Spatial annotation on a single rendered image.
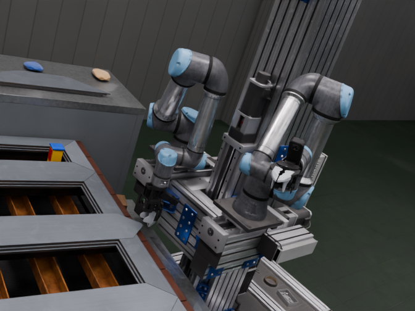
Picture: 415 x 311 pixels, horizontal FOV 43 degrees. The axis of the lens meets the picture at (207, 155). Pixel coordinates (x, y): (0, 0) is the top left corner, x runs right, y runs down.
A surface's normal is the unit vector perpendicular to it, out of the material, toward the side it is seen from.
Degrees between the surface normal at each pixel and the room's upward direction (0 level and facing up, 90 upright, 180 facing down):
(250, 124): 90
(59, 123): 90
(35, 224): 0
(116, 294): 0
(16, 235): 0
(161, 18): 90
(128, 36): 90
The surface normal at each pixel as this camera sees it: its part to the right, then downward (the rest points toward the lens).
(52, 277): 0.31, -0.87
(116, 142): 0.49, 0.48
